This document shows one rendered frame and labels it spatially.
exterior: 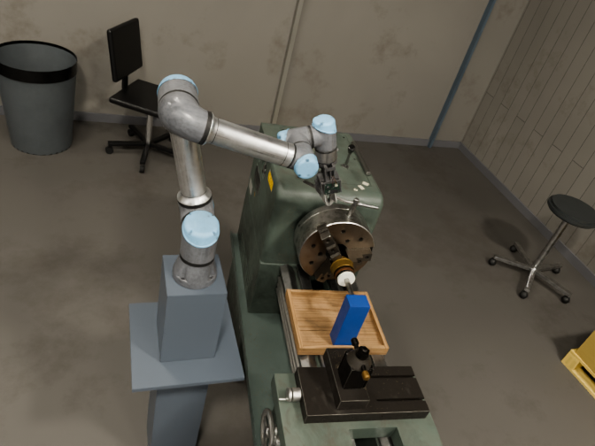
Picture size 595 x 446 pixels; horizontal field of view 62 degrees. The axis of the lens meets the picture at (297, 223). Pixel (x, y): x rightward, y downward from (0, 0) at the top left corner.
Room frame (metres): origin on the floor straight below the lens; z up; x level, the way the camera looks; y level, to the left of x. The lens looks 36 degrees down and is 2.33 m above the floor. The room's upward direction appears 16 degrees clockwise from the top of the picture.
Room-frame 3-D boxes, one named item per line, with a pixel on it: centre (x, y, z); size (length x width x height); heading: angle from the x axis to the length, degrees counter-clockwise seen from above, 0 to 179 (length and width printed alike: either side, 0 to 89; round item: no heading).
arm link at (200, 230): (1.25, 0.30, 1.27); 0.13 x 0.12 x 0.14; 22
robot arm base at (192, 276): (1.25, 0.29, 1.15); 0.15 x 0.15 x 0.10
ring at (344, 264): (1.52, -0.22, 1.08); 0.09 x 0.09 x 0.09; 20
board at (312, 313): (1.43, -0.25, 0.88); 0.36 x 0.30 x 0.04; 110
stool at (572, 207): (3.45, -1.95, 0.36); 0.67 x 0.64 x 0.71; 104
